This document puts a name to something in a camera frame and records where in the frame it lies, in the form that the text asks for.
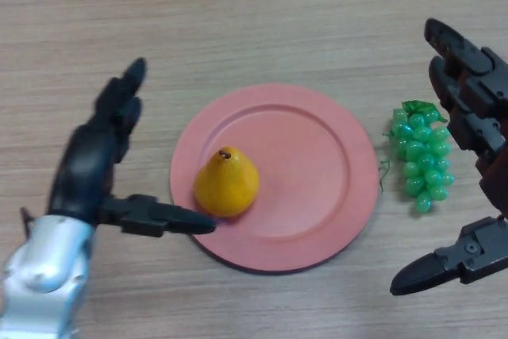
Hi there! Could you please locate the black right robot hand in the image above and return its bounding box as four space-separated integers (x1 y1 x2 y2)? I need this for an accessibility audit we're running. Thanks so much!
390 17 508 296

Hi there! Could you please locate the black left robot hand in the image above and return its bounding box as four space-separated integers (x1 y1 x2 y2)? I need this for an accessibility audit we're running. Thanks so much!
47 56 217 239

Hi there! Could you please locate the green grape bunch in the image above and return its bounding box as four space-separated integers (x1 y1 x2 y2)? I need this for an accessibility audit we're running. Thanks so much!
379 100 455 215

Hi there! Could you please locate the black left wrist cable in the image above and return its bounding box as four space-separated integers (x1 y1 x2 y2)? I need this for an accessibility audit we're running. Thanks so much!
19 206 36 237

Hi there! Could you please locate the pink round plate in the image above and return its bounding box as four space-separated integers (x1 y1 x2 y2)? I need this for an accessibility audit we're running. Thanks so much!
169 84 379 275

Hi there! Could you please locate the yellow pear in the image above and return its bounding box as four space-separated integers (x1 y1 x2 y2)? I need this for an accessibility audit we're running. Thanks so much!
193 146 260 218

